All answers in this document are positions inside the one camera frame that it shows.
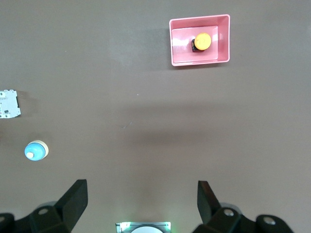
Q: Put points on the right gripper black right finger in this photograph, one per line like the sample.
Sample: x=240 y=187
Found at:
x=209 y=208

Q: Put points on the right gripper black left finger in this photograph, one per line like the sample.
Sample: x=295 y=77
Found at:
x=70 y=206

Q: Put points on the yellow push button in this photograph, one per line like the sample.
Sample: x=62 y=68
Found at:
x=202 y=40

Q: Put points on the blue desk bell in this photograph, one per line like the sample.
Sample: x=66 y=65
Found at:
x=35 y=150

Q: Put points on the white circuit breaker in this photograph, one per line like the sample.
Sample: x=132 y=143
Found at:
x=8 y=104

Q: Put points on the pink plastic bin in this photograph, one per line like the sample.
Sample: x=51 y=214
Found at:
x=179 y=48

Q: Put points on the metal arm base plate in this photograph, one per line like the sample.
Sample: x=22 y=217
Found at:
x=121 y=227

